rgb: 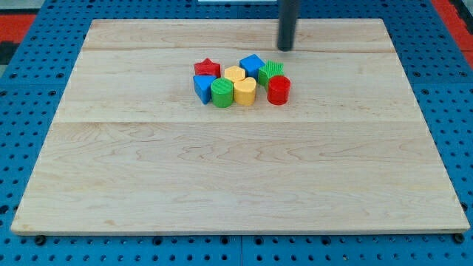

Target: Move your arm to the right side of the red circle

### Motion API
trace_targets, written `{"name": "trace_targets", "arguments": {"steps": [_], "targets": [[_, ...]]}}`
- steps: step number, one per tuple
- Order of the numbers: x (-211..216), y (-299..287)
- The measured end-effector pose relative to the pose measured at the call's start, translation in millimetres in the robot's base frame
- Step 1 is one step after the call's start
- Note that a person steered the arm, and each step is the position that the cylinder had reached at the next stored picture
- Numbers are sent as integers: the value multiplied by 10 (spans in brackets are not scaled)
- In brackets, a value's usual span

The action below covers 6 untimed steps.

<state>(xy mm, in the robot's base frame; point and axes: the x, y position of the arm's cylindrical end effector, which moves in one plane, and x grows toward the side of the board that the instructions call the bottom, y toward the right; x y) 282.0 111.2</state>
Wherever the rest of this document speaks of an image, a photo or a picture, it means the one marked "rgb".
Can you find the blue cube block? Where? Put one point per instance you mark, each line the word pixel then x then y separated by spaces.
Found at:
pixel 251 65

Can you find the red cylinder block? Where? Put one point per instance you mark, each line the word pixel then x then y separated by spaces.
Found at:
pixel 278 90

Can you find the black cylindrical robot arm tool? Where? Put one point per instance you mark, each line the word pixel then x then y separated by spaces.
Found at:
pixel 288 15

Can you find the blue triangle block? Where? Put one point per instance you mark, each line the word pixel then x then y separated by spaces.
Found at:
pixel 202 87

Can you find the red star block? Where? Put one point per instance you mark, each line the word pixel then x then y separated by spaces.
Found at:
pixel 207 67

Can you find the yellow hexagon block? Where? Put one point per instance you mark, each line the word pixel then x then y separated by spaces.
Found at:
pixel 234 73

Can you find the light wooden board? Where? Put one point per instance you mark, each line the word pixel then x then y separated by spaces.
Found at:
pixel 132 151

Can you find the yellow heart block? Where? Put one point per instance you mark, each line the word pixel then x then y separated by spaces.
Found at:
pixel 245 91

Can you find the green star block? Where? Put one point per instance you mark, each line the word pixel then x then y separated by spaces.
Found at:
pixel 269 70

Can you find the green cylinder block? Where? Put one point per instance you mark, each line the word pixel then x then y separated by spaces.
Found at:
pixel 222 92

